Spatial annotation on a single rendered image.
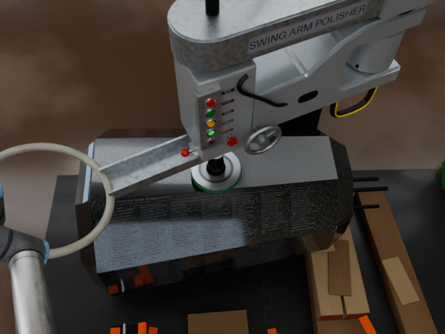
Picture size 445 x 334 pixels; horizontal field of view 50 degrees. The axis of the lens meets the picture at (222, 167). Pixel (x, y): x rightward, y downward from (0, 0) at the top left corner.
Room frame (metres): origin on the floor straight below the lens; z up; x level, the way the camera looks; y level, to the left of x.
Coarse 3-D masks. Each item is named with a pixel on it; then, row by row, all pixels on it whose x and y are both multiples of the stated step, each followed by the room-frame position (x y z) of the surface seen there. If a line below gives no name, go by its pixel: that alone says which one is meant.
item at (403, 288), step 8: (384, 264) 0.94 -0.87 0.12; (392, 264) 0.94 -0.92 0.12; (400, 264) 0.94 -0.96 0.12; (392, 272) 0.89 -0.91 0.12; (400, 272) 0.89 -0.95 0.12; (392, 280) 0.85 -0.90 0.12; (400, 280) 0.85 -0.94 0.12; (408, 280) 0.85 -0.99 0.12; (400, 288) 0.81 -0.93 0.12; (408, 288) 0.81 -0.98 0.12; (400, 296) 0.77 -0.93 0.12; (408, 296) 0.77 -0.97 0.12; (416, 296) 0.77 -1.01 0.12
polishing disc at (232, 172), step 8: (224, 160) 1.13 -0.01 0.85; (232, 160) 1.13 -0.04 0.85; (192, 168) 1.09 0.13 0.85; (200, 168) 1.09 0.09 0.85; (232, 168) 1.09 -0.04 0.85; (240, 168) 1.09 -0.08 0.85; (200, 176) 1.05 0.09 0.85; (208, 176) 1.05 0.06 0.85; (216, 176) 1.05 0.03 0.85; (224, 176) 1.05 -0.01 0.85; (232, 176) 1.05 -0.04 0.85; (200, 184) 1.01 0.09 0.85; (208, 184) 1.01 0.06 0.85; (216, 184) 1.01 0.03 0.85; (224, 184) 1.01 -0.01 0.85; (232, 184) 1.01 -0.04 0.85
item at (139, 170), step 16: (160, 144) 1.06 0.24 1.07; (176, 144) 1.08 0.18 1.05; (128, 160) 0.99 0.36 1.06; (144, 160) 1.02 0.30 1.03; (160, 160) 1.01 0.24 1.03; (176, 160) 1.01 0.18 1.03; (192, 160) 0.99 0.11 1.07; (112, 176) 0.95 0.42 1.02; (128, 176) 0.95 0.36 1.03; (144, 176) 0.94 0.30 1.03; (160, 176) 0.93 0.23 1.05; (112, 192) 0.85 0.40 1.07; (128, 192) 0.88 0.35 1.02
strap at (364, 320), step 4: (364, 316) 0.64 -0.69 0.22; (360, 320) 0.62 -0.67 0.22; (364, 320) 0.62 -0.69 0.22; (368, 320) 0.62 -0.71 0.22; (364, 324) 0.60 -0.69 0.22; (368, 324) 0.60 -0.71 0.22; (152, 328) 0.63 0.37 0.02; (156, 328) 0.63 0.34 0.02; (272, 328) 0.63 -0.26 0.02; (364, 328) 0.58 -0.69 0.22; (368, 328) 0.58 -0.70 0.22; (372, 328) 0.58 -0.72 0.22; (148, 332) 0.61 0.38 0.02; (152, 332) 0.61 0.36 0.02; (156, 332) 0.61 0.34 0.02; (268, 332) 0.61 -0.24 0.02; (272, 332) 0.61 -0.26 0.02; (276, 332) 0.61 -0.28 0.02; (368, 332) 0.56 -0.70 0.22; (372, 332) 0.56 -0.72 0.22
